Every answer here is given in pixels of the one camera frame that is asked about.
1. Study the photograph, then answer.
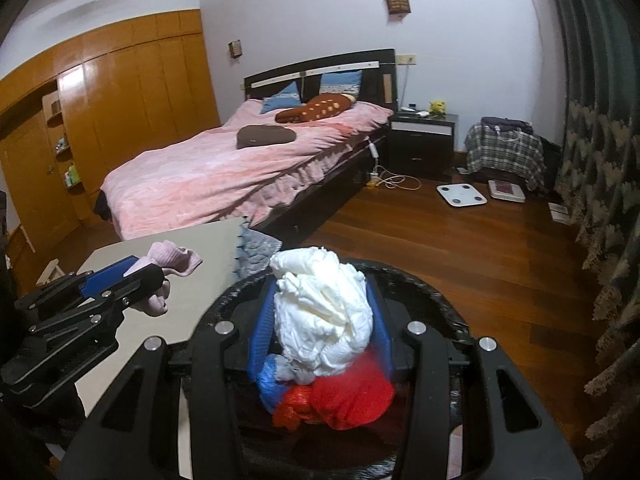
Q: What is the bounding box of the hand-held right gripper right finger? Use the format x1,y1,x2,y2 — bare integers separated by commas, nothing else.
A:
367,285,583,480

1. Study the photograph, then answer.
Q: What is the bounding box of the dark green patterned curtain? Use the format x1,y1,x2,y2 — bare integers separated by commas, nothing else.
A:
542,0,640,441

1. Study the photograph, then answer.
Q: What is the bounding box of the pink sock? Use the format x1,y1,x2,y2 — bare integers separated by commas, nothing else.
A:
122,241,203,317

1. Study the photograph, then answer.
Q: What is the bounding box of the brown cushion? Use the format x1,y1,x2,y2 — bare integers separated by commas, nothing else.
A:
236,125,297,150

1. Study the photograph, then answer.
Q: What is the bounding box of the large white bag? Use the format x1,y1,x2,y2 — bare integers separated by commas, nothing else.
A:
269,246,375,380

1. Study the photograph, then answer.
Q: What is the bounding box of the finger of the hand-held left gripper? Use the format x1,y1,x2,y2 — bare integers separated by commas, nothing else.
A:
27,265,167,341
15,256,141,313

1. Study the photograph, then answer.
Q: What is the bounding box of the small wooden stool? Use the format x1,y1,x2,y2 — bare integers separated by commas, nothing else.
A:
37,258,66,286

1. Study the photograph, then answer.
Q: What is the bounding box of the wooden wardrobe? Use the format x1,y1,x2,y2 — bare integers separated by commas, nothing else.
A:
0,8,221,261

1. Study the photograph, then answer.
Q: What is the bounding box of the red polka-dot pillow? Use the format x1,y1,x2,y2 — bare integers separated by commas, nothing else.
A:
275,92,357,123

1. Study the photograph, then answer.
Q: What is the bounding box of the blue pillow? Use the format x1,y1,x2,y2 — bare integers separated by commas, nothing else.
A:
319,70,362,96
261,81,301,113

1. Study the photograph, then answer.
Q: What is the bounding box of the black nightstand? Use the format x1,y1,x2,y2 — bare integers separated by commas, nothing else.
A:
387,112,458,181

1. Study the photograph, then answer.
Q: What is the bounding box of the red cloth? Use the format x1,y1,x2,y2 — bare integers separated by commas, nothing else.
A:
300,350,396,431

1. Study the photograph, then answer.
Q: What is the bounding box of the blue quilted cloth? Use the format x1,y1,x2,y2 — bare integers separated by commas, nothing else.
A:
235,225,283,281

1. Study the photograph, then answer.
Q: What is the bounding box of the white bathroom scale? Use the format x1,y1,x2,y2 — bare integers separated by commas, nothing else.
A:
436,182,488,208

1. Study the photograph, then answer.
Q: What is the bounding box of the bin with black bag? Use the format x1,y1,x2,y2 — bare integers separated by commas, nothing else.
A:
210,257,476,480

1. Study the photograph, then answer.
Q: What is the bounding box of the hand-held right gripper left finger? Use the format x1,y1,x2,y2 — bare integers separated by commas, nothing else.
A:
57,290,276,480

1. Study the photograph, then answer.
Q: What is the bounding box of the plaid covered bag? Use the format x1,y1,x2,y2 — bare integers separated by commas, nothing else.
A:
465,122,546,192

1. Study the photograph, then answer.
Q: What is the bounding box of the red-topped bathroom scale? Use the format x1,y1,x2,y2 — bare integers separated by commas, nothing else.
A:
487,179,527,203

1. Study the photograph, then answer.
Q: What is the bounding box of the pink blanket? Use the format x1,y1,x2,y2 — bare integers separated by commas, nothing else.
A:
101,99,393,240

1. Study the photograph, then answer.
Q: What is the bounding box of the dark wooden bed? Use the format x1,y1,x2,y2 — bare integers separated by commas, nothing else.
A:
95,49,398,241

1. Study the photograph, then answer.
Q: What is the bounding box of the white cable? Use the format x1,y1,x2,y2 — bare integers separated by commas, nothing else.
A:
370,142,423,192

